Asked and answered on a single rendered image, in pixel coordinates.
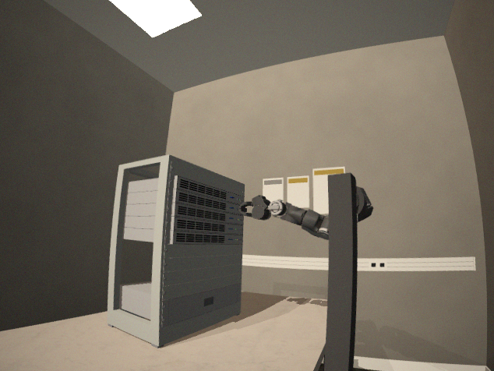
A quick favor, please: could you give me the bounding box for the grey server rack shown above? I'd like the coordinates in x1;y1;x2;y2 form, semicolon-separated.
108;154;245;348

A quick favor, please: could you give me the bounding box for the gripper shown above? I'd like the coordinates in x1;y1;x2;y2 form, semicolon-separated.
238;195;280;220

